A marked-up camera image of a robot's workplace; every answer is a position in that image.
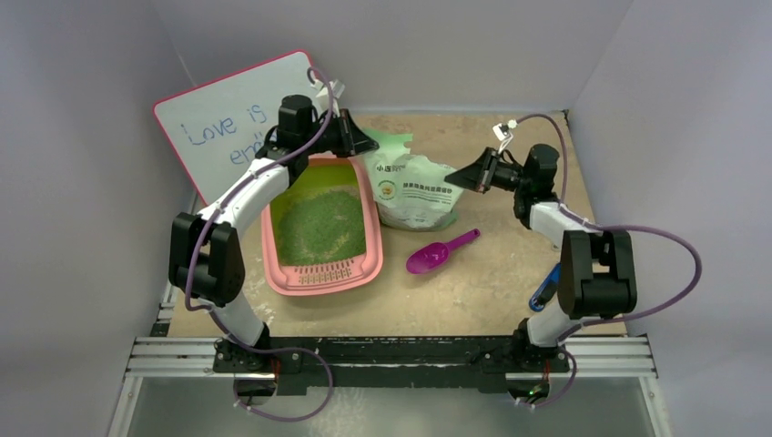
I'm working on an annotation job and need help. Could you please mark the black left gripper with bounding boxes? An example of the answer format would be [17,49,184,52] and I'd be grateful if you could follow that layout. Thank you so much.
[300,109,377,158]

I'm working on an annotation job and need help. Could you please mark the green litter bag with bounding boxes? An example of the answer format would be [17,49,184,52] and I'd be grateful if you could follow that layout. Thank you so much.
[361,128,462,231]

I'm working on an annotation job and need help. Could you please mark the purple plastic scoop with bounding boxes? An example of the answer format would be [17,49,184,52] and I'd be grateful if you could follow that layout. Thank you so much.
[405,229,481,274]

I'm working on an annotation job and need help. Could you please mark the pink green litter box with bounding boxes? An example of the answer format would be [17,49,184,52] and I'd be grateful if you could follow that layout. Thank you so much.
[260,155,383,297]

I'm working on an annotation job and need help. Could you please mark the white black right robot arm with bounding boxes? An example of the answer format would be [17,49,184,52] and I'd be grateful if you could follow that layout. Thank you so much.
[444,144,637,371]

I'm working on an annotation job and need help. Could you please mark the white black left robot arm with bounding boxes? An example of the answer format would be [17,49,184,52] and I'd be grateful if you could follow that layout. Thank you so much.
[168,95,379,372]

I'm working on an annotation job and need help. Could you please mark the green fresh litter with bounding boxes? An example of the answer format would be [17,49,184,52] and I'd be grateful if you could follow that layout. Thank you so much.
[274,187,366,267]

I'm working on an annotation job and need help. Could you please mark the blue black stapler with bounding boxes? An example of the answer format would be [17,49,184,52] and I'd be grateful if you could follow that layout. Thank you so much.
[528,263,561,312]

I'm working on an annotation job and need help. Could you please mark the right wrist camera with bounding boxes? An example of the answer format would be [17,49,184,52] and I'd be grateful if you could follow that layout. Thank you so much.
[493,119,518,154]

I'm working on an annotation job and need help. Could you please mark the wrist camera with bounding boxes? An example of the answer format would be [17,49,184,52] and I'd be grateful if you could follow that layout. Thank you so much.
[312,79,345,117]
[493,119,518,154]

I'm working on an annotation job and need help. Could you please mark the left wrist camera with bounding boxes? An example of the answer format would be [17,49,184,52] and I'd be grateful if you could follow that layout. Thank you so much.
[312,79,345,117]

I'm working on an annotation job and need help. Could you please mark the whiteboard with pink frame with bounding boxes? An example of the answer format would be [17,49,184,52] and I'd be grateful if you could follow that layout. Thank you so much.
[152,50,316,204]

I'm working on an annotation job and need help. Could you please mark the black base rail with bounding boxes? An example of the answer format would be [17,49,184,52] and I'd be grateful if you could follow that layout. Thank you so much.
[213,334,571,396]

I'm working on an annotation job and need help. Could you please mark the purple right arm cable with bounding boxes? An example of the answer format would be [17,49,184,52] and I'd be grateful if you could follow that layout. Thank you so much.
[513,113,704,342]

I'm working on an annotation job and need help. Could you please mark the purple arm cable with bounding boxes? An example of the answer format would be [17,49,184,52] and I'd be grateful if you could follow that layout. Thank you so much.
[513,113,704,342]
[183,66,336,315]

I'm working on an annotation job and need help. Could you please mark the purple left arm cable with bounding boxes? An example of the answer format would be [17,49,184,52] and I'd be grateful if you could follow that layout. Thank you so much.
[183,66,336,315]

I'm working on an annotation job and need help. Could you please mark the aluminium frame rails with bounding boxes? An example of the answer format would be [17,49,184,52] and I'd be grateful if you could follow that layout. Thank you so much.
[123,295,279,381]

